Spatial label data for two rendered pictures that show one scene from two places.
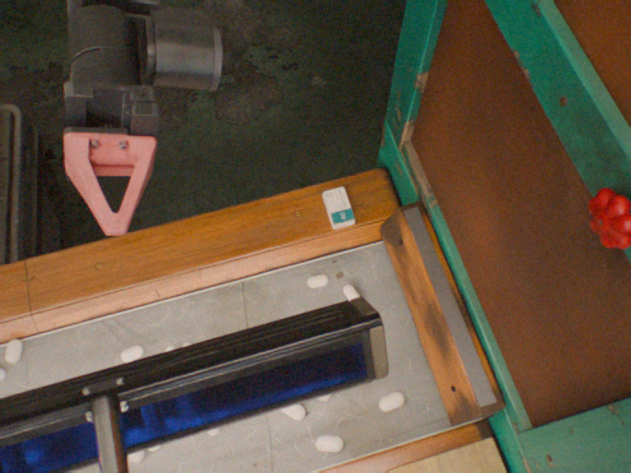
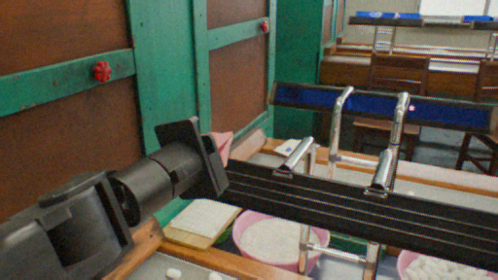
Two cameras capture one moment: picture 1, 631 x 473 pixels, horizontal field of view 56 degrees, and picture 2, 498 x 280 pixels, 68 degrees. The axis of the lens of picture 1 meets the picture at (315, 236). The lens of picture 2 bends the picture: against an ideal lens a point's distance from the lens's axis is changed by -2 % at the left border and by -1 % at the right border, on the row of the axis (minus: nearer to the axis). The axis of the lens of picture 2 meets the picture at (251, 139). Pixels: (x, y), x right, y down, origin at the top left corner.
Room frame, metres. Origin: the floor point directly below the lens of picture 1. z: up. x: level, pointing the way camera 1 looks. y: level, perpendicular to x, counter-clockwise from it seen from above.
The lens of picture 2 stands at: (0.53, 0.50, 1.41)
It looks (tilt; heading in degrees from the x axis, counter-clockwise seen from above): 23 degrees down; 221
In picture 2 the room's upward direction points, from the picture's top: straight up
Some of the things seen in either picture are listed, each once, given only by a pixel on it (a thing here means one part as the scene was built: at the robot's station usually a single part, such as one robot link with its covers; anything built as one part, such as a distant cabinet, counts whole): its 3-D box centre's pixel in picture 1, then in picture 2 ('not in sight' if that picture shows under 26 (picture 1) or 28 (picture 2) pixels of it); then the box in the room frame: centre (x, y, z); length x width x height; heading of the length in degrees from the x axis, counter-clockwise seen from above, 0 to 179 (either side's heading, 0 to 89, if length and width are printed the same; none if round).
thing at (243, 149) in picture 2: not in sight; (244, 148); (-0.41, -0.36, 0.83); 0.30 x 0.06 x 0.07; 17
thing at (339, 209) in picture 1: (338, 207); not in sight; (0.42, -0.04, 0.78); 0.06 x 0.04 x 0.02; 17
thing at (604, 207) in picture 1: (615, 219); (101, 71); (0.18, -0.21, 1.24); 0.04 x 0.02 x 0.04; 17
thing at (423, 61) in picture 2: not in sight; (388, 120); (-2.08, -0.45, 0.45); 0.44 x 0.43 x 0.91; 105
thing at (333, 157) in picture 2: not in sight; (363, 169); (-0.41, 0.11, 0.90); 0.20 x 0.19 x 0.45; 107
